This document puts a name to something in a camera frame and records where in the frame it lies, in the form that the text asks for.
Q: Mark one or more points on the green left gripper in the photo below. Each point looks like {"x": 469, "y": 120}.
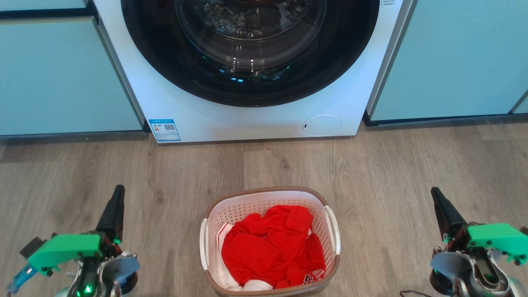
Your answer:
{"x": 62, "y": 247}

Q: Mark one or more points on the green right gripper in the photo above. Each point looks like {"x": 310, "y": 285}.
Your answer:
{"x": 499, "y": 239}

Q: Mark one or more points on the white perforated laundry basket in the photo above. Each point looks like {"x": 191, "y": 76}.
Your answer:
{"x": 247, "y": 206}

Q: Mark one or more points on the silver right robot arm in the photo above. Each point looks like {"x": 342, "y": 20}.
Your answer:
{"x": 458, "y": 268}

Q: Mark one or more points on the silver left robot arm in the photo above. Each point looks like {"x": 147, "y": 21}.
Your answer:
{"x": 111, "y": 272}

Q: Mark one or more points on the blue energy label sticker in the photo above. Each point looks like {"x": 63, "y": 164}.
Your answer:
{"x": 164, "y": 130}

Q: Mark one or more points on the white garment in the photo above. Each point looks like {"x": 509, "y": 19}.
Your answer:
{"x": 225, "y": 274}

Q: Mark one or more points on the pale teal cabinet door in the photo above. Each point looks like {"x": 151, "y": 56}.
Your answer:
{"x": 453, "y": 57}
{"x": 62, "y": 78}

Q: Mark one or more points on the white front-load washing machine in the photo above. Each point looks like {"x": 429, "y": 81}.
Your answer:
{"x": 231, "y": 119}

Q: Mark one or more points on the red garment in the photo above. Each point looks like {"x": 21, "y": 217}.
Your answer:
{"x": 268, "y": 247}

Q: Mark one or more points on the round white filter cover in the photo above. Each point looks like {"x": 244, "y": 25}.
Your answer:
{"x": 322, "y": 125}

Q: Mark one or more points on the black round washer door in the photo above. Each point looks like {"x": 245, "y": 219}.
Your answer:
{"x": 247, "y": 49}

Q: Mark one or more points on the pale teal drawer front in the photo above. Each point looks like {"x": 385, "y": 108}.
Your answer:
{"x": 41, "y": 4}

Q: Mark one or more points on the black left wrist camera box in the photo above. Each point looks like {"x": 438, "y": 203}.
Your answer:
{"x": 32, "y": 247}

